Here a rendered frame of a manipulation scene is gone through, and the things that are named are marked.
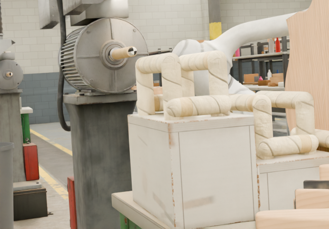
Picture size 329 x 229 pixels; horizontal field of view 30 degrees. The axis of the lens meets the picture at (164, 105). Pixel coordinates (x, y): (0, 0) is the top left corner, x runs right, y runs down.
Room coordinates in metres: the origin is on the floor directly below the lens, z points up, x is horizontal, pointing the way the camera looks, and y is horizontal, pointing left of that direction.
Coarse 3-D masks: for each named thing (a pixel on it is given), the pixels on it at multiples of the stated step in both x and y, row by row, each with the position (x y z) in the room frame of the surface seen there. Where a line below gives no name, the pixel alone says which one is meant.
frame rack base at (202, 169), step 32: (128, 128) 1.20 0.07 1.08; (160, 128) 0.99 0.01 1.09; (192, 128) 0.96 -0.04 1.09; (224, 128) 0.98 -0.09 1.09; (160, 160) 1.01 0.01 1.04; (192, 160) 0.96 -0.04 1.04; (224, 160) 0.98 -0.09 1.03; (256, 160) 0.99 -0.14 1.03; (160, 192) 1.02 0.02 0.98; (192, 192) 0.96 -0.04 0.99; (224, 192) 0.98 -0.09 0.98; (256, 192) 0.99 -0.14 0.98; (192, 224) 0.96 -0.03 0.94; (224, 224) 0.98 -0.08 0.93
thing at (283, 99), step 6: (270, 96) 1.17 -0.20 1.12; (276, 96) 1.15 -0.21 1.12; (282, 96) 1.12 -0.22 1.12; (288, 96) 1.10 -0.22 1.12; (294, 96) 1.08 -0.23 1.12; (300, 96) 1.07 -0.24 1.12; (306, 96) 1.06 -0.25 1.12; (312, 96) 1.08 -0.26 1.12; (276, 102) 1.15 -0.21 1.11; (282, 102) 1.12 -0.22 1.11; (288, 102) 1.10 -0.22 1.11; (294, 102) 1.08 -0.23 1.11; (288, 108) 1.12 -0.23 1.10; (294, 108) 1.10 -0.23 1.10
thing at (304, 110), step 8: (296, 104) 1.07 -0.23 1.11; (304, 104) 1.06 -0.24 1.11; (312, 104) 1.07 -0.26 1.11; (296, 112) 1.07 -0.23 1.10; (304, 112) 1.06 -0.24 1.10; (312, 112) 1.07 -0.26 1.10; (296, 120) 1.08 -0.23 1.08; (304, 120) 1.06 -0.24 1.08; (312, 120) 1.06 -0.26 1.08; (296, 128) 1.08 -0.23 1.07; (304, 128) 1.06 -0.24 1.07; (312, 128) 1.06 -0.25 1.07; (312, 152) 1.06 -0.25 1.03
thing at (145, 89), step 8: (136, 72) 1.16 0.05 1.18; (136, 80) 1.16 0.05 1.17; (144, 80) 1.15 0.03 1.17; (152, 80) 1.16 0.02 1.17; (144, 88) 1.15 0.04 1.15; (152, 88) 1.16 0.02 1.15; (144, 96) 1.15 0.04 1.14; (152, 96) 1.16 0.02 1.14; (144, 104) 1.15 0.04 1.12; (152, 104) 1.16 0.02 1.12; (144, 112) 1.15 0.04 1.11; (152, 112) 1.16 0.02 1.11
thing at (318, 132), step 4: (292, 132) 1.25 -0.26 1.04; (296, 132) 1.24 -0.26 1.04; (316, 132) 1.17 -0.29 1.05; (320, 132) 1.16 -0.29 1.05; (324, 132) 1.15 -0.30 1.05; (328, 132) 1.14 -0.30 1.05; (316, 136) 1.16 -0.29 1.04; (320, 136) 1.15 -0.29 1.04; (324, 136) 1.14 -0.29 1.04; (328, 136) 1.13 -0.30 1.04; (320, 140) 1.15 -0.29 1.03; (324, 140) 1.14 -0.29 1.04; (328, 140) 1.12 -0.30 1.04; (320, 144) 1.16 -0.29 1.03; (324, 144) 1.14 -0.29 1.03; (328, 144) 1.13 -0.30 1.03
